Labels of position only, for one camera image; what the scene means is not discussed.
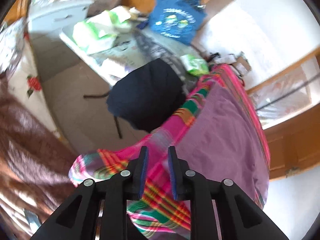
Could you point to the rose print white cloth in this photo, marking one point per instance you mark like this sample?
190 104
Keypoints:
22 70

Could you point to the metal door lock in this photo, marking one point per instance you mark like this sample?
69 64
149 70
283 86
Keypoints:
292 172

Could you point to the blue printed tote bag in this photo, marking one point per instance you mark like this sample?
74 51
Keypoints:
175 20

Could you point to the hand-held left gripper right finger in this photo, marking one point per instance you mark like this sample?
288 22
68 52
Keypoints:
172 172

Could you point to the white drawer cabinet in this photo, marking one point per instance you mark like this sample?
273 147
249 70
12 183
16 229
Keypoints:
57 15

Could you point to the printed plastic door curtain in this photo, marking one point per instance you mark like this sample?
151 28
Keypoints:
280 102

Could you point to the black chair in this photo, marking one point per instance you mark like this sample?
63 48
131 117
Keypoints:
147 95

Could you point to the black curtain pole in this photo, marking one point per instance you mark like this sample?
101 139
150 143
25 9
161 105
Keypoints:
287 93

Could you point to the wooden door frame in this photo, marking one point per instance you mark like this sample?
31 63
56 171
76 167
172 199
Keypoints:
282 72

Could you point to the labelled cardboard box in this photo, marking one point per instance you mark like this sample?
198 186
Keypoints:
240 65

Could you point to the wooden door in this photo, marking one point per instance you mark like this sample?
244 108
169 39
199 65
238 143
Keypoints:
292 142

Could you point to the plaid bed sheet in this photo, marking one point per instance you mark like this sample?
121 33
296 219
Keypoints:
170 127

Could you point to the purple fleece pants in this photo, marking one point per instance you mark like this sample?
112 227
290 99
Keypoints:
225 135

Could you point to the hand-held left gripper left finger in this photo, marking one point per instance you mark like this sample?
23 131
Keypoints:
143 172

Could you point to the brown fleece garment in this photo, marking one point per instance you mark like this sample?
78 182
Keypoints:
30 155

